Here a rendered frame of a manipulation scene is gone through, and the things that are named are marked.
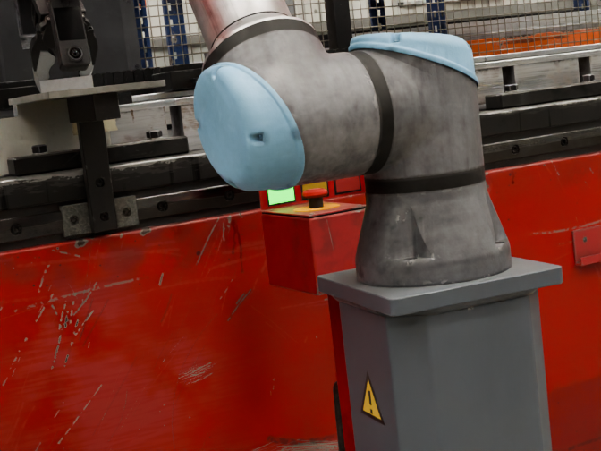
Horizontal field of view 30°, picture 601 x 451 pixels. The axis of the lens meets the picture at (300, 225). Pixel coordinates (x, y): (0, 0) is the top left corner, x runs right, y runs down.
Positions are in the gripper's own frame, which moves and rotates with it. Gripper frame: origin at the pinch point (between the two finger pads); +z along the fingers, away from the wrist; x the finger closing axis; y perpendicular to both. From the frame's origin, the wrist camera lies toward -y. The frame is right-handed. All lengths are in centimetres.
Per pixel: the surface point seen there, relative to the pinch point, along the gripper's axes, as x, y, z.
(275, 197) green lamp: -27.1, -27.7, 3.9
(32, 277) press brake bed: 10.2, -23.6, 17.7
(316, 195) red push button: -30.0, -34.9, -2.7
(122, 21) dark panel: -27, 56, 30
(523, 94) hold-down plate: -93, -2, 13
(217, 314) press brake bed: -19.7, -29.7, 28.1
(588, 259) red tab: -99, -30, 33
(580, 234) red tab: -99, -25, 31
